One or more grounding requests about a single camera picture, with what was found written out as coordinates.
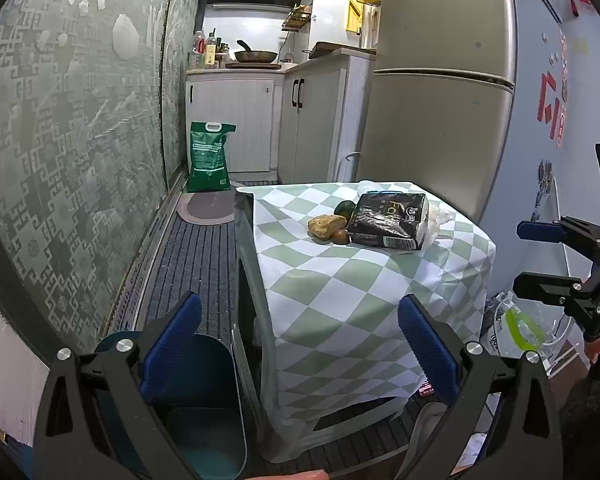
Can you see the red paper wall decoration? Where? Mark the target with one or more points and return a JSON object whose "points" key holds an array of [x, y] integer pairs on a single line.
{"points": [[550, 105]]}

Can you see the white kitchen cabinet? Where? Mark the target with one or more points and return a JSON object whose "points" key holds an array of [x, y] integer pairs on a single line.
{"points": [[230, 110]]}

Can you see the wooden cutting board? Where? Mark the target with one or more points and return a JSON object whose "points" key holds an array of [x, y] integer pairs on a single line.
{"points": [[340, 47]]}

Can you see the green rice bag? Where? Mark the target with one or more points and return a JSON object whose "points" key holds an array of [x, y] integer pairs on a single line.
{"points": [[208, 160]]}

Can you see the clear oil bottle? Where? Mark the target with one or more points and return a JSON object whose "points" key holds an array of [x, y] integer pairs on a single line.
{"points": [[198, 52]]}

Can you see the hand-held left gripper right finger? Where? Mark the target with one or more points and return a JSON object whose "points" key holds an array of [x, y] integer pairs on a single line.
{"points": [[427, 355]]}

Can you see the dark teal trash bin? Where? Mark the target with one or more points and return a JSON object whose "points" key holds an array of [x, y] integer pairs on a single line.
{"points": [[210, 430]]}

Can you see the black tissue pack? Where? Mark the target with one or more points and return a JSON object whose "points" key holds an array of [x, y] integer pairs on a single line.
{"points": [[385, 220]]}

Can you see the yellow oil bottle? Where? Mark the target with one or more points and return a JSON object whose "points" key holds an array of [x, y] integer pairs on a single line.
{"points": [[210, 52]]}

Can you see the grey kitchen cabinet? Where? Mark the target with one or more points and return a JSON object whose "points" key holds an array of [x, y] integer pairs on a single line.
{"points": [[315, 130]]}

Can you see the frying pan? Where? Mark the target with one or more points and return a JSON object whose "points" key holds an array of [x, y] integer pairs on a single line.
{"points": [[255, 56]]}

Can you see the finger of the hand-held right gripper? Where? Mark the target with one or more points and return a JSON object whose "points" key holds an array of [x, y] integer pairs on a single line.
{"points": [[540, 231], [540, 287]]}

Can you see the bread piece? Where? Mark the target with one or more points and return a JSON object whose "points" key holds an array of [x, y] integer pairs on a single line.
{"points": [[326, 225]]}

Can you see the striped grey floor mat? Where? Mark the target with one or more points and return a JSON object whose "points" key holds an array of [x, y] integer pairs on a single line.
{"points": [[195, 260]]}

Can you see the green white checkered tablecloth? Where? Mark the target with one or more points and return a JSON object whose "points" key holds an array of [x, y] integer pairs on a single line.
{"points": [[340, 300]]}

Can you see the yellow hanging board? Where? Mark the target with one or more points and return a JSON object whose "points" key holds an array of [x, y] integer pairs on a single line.
{"points": [[354, 10]]}

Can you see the patterned glass sliding door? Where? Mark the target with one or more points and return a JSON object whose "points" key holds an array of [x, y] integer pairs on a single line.
{"points": [[80, 160]]}

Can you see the round grey floor mat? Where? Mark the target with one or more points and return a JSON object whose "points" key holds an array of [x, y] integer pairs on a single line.
{"points": [[205, 207]]}

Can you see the silver refrigerator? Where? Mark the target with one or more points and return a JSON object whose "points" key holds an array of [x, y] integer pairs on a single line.
{"points": [[430, 110]]}

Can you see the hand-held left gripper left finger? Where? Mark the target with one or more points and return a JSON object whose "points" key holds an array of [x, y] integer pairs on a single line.
{"points": [[172, 350]]}

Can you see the green fruit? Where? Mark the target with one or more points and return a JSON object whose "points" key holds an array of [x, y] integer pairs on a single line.
{"points": [[344, 208]]}

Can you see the grey slipper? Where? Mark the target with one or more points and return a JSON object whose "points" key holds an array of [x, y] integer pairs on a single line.
{"points": [[430, 427]]}

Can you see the person's right hand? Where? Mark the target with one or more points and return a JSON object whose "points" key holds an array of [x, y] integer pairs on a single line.
{"points": [[596, 350]]}

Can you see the brown kiwi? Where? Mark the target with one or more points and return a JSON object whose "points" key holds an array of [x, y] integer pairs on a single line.
{"points": [[341, 236]]}

